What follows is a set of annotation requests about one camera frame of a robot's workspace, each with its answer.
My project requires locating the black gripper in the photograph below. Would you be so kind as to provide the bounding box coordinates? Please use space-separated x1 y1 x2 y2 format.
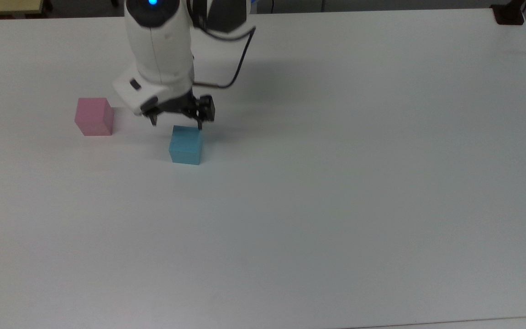
142 89 216 131

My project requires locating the blue cube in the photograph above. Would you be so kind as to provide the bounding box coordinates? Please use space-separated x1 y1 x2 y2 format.
168 125 203 165

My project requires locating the pink cube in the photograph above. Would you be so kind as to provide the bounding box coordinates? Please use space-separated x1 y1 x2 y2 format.
74 97 115 137

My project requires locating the wooden furniture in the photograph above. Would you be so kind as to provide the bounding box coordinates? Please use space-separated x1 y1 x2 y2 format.
0 0 47 19

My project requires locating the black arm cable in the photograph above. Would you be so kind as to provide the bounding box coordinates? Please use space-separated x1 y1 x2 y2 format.
192 25 257 90

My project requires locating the black camera stand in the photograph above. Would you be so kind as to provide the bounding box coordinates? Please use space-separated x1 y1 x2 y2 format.
491 0 526 26

